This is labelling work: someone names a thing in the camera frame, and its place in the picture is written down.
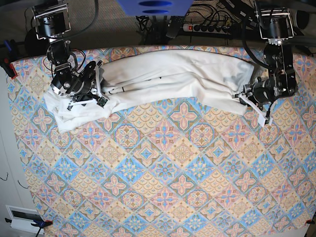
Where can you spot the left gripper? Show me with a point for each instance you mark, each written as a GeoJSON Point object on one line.
{"type": "Point", "coordinates": [257, 93]}

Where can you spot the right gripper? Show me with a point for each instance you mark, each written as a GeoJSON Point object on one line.
{"type": "Point", "coordinates": [84, 85]}

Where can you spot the white printed T-shirt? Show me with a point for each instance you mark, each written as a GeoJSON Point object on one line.
{"type": "Point", "coordinates": [148, 77]}

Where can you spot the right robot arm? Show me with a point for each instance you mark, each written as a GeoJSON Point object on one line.
{"type": "Point", "coordinates": [51, 22]}

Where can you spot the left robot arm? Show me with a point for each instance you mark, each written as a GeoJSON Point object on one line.
{"type": "Point", "coordinates": [275, 26]}

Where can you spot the red black clamp upper left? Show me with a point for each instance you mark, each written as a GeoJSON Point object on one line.
{"type": "Point", "coordinates": [6, 62]}

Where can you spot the white power strip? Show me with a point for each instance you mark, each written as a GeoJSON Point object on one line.
{"type": "Point", "coordinates": [197, 28]}

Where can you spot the patterned tablecloth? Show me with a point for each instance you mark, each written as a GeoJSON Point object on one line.
{"type": "Point", "coordinates": [171, 168]}

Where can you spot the blue plastic box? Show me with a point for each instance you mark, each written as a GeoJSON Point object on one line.
{"type": "Point", "coordinates": [155, 7]}

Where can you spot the blue clamp lower left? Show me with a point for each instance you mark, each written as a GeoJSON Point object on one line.
{"type": "Point", "coordinates": [40, 223]}

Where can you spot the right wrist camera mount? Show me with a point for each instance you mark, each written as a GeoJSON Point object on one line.
{"type": "Point", "coordinates": [101, 101]}

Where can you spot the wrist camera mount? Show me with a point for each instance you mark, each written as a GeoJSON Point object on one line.
{"type": "Point", "coordinates": [263, 118]}
{"type": "Point", "coordinates": [101, 101]}

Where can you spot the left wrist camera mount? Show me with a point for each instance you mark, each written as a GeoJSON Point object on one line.
{"type": "Point", "coordinates": [263, 118]}

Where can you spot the white wall outlet plate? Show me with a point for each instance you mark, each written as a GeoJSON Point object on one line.
{"type": "Point", "coordinates": [22, 219]}

